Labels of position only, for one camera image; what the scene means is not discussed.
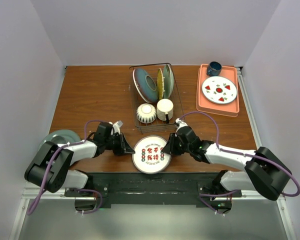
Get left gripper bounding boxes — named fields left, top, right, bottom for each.
left=104, top=132, right=135, bottom=156

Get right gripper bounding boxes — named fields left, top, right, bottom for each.
left=161, top=133, right=192, bottom=156

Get white plate red chinese characters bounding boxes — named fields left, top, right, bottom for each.
left=132, top=135, right=172, bottom=175

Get cream ceramic mug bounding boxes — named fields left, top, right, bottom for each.
left=156, top=98, right=174, bottom=124

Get black wire dish rack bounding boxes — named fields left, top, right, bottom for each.
left=129, top=62, right=184, bottom=134

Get yellow green ribbed plate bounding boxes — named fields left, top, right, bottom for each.
left=156, top=68, right=164, bottom=100

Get dark blue plate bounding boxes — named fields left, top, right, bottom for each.
left=132, top=68, right=159, bottom=103

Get mint green flower plate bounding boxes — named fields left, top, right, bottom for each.
left=163, top=64, right=174, bottom=99

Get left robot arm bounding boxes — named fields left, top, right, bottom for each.
left=24, top=120, right=135, bottom=196

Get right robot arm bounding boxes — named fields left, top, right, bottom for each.
left=162, top=126, right=291, bottom=201

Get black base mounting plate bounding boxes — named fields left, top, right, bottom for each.
left=65, top=172, right=242, bottom=214

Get grey green plate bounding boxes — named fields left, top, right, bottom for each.
left=38, top=129, right=81, bottom=149

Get grey ceramic cup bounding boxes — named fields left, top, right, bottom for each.
left=50, top=135, right=67, bottom=145

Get salmon pink tray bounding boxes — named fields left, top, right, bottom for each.
left=196, top=64, right=240, bottom=117

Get watermelon pattern plate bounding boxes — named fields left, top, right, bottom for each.
left=201, top=76, right=238, bottom=105

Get dark blue mug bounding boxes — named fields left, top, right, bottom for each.
left=206, top=61, right=222, bottom=77

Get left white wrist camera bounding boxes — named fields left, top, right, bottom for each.
left=109, top=120, right=123, bottom=135

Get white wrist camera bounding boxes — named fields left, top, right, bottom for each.
left=174, top=118, right=188, bottom=132
left=109, top=120, right=123, bottom=135

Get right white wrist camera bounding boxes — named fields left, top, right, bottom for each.
left=174, top=118, right=188, bottom=132

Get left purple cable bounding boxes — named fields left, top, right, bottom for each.
left=26, top=119, right=113, bottom=216

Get purple cable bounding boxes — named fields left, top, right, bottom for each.
left=26, top=119, right=113, bottom=216
left=178, top=111, right=300, bottom=198

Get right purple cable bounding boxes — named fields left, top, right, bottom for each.
left=178, top=111, right=300, bottom=198

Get aluminium frame rail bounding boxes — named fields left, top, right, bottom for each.
left=8, top=183, right=94, bottom=240

